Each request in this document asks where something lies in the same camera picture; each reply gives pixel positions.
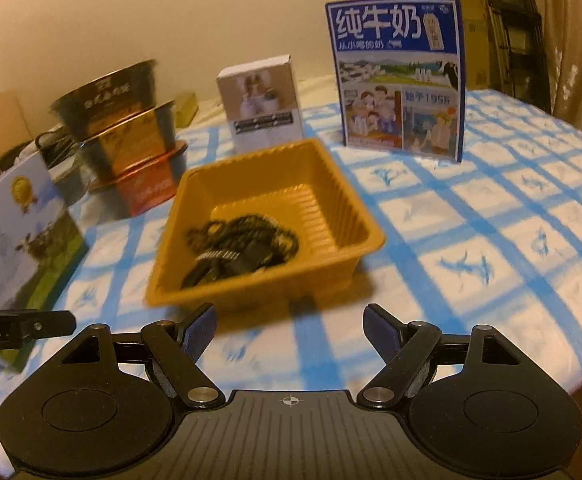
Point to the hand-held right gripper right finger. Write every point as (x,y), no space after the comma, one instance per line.
(383,332)

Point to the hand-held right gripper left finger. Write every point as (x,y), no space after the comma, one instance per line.
(198,332)

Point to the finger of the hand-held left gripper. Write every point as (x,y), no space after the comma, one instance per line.
(46,322)

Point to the black hair clip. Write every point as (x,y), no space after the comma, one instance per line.
(206,272)

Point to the pile of beaded jewelry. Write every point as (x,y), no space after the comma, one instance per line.
(271,245)

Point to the golden plastic tray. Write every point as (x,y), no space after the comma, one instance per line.
(271,180)

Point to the white milk box with cows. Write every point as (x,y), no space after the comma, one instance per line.
(21,240)

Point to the blue checked tablecloth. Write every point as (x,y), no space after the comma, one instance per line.
(471,270)

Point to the red food bowl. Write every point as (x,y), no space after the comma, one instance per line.
(146,187)

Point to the dark bag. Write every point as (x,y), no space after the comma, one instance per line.
(46,150)

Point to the gold food bowl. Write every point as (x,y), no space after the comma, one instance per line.
(131,140)

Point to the cardboard sheet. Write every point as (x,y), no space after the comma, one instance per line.
(1,120)

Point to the black food bowl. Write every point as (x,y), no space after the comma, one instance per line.
(106,97)

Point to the small white box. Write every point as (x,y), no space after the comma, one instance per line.
(261,105)

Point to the blue milk carton box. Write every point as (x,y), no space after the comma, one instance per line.
(396,75)

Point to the stacked cardboard boxes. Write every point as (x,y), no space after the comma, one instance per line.
(476,35)

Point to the beige curtain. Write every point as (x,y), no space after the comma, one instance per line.
(576,35)

